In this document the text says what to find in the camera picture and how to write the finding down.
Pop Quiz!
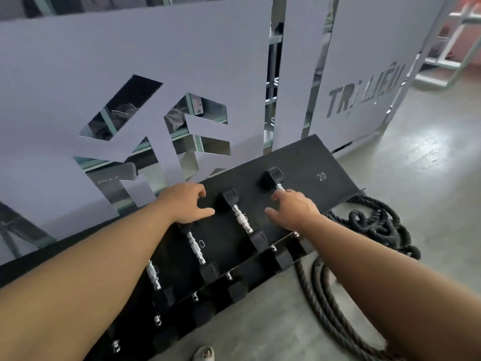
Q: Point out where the narrow grey panel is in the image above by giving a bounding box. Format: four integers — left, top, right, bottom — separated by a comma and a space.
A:
271, 0, 340, 151

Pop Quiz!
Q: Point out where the large grey cutout panel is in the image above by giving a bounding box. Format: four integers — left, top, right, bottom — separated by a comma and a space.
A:
0, 0, 273, 265

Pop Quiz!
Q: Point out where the row of small black dumbbells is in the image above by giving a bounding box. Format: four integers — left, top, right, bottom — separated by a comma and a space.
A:
109, 231, 301, 357

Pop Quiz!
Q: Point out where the person's left hand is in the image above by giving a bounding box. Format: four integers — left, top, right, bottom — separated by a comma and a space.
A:
156, 183, 215, 225

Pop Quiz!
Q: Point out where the black battle rope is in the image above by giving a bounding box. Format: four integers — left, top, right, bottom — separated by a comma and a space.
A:
293, 195, 421, 361

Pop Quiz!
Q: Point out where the black hex dumbbell chrome handle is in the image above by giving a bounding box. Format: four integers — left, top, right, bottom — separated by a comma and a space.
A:
186, 223, 220, 282
260, 167, 287, 194
145, 259, 175, 309
215, 189, 269, 252

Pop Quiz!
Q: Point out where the person's right forearm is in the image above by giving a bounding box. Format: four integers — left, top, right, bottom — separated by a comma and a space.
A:
301, 214, 481, 361

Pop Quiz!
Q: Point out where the person's right hand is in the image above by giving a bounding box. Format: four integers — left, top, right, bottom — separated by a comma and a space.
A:
265, 189, 324, 233

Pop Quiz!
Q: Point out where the grey lettered panel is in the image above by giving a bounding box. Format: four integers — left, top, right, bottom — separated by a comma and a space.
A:
312, 0, 460, 151

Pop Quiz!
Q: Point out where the person's left forearm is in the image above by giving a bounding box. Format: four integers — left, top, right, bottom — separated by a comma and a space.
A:
0, 199, 181, 361

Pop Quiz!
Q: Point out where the black dumbbell rack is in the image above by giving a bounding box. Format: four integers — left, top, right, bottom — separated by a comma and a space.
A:
0, 134, 366, 361

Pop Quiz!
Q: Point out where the white metal frame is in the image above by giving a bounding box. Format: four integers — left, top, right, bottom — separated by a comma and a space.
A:
413, 0, 481, 88

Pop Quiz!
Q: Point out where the grey gym equipment part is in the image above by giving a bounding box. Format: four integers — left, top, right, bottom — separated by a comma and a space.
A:
88, 163, 138, 201

